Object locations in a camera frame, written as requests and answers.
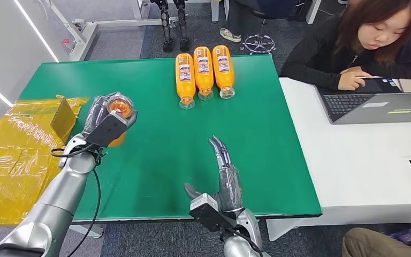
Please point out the green table mat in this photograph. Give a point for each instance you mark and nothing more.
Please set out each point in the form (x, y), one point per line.
(156, 88)

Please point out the cardboard box in yellow film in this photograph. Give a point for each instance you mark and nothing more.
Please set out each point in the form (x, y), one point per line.
(14, 142)

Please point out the person's hand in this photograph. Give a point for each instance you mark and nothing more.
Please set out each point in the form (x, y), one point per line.
(351, 79)

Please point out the light sneaker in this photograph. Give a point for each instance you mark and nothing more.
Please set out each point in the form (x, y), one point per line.
(231, 35)

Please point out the orange bottle with clear cap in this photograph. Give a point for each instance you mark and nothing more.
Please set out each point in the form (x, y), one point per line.
(224, 79)
(203, 79)
(120, 106)
(185, 88)

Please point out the person's knee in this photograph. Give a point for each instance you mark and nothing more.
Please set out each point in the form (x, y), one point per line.
(375, 244)

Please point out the office chair with chrome base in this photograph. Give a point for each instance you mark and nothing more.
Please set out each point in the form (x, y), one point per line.
(273, 9)

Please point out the white metal frame stand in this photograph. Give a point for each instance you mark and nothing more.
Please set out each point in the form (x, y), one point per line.
(85, 39)

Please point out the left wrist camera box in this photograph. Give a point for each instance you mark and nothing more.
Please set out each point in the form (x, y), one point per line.
(106, 129)

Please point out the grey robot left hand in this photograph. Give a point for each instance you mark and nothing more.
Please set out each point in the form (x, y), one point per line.
(95, 113)

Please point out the grey laptop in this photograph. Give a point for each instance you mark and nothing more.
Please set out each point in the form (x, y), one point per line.
(386, 110)

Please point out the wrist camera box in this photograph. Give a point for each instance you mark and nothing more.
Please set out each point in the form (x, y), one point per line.
(209, 216)
(106, 129)

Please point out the white desk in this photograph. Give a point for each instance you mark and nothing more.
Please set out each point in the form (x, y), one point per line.
(351, 159)

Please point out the person at laptop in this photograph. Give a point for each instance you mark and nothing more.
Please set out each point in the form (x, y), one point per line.
(319, 56)

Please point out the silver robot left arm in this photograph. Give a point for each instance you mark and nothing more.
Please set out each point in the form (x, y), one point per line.
(60, 198)

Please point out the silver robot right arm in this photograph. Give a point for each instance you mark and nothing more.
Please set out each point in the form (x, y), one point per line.
(248, 227)

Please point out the black robot leg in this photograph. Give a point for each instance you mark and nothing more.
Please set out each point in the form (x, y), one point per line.
(183, 28)
(166, 28)

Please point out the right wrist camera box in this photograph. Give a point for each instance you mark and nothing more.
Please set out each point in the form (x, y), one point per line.
(209, 216)

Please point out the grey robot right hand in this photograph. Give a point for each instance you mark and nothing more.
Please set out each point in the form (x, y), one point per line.
(230, 188)

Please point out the plastic water bottle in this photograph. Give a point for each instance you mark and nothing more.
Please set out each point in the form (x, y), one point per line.
(409, 236)

